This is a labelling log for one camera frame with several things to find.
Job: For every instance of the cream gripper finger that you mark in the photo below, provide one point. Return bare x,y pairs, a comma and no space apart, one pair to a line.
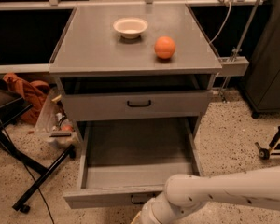
137,218

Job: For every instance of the grey drawer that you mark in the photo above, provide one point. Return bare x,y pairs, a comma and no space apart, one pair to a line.
141,105
126,162

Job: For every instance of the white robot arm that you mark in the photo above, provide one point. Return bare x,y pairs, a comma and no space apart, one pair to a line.
183,195

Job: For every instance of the grey drawer cabinet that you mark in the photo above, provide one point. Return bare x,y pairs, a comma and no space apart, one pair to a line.
93,58

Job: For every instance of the clear plastic bin with items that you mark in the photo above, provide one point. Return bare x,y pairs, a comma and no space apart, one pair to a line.
52,125

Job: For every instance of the orange cloth bag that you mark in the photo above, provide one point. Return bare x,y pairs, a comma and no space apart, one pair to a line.
34,92

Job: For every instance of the black wheeled stand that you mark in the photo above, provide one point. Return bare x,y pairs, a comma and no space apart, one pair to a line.
273,149

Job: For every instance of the orange ball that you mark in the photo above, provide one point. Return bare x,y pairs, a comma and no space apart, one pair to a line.
164,47

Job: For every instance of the grey side shelf beam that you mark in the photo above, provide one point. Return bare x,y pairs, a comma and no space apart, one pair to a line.
236,68

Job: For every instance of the dark grey cabinet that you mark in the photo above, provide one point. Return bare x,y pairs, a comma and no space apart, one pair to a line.
261,83

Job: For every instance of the white paper bowl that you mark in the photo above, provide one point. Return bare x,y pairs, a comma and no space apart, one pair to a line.
130,28

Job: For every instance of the metal support pole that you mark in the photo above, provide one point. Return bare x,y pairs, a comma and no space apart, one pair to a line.
235,51

